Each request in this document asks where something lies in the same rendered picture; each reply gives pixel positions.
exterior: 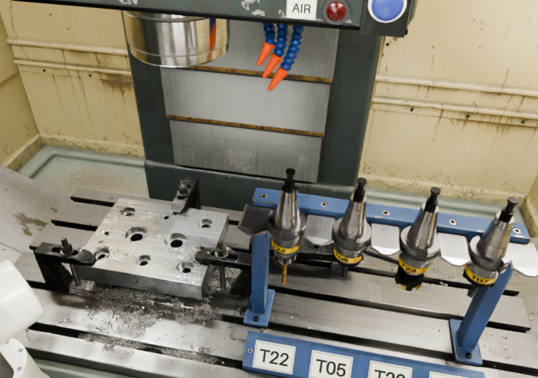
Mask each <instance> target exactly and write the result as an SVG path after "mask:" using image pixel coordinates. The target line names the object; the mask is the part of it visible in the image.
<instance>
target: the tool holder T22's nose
mask: <svg viewBox="0 0 538 378"><path fill-rule="evenodd" d="M297 254H298V252H297V251H296V252H294V253H292V254H282V253H279V252H277V251H276V250H274V254H273V255H274V256H275V260H276V261H277V262H279V263H281V264H282V265H288V264H289V263H294V261H295V259H296V257H297Z"/></svg>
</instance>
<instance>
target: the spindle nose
mask: <svg viewBox="0 0 538 378"><path fill-rule="evenodd" d="M122 13H123V18H124V23H125V28H126V37H127V41H128V43H129V44H130V52H131V53H132V54H133V55H134V56H135V57H136V58H137V59H139V60H140V61H142V62H145V63H148V64H151V65H154V66H164V67H189V66H198V65H203V64H206V63H209V62H213V61H215V60H216V59H218V58H221V57H222V56H223V55H224V54H226V52H227V51H228V49H229V40H230V37H231V31H230V20H228V19H219V18H201V17H191V16H182V15H173V14H155V13H146V12H136V11H127V10H123V11H122Z"/></svg>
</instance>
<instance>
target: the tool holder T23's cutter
mask: <svg viewBox="0 0 538 378"><path fill-rule="evenodd" d="M394 278H395V282H396V284H401V285H402V286H403V287H402V290H405V291H410V292H411V291H412V289H413V288H416V290H419V288H420V287H421V284H422V282H423V279H424V273H422V274H418V275H409V274H408V273H406V272H405V271H404V270H403V268H402V267H401V266H400V265H399V266H398V271H397V272H396V274H395V277H394Z"/></svg>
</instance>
